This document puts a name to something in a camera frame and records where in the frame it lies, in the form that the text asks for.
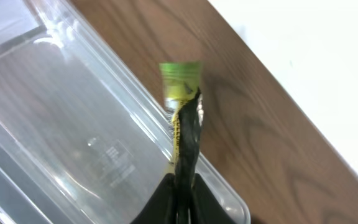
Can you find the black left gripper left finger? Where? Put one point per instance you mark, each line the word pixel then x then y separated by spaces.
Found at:
pixel 161 207

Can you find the clear plastic bin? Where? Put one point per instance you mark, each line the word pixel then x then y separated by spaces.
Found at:
pixel 81 139

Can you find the yellow wrapper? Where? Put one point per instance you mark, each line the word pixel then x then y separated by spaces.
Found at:
pixel 180 83

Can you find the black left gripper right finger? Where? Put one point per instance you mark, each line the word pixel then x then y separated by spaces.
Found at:
pixel 204 207

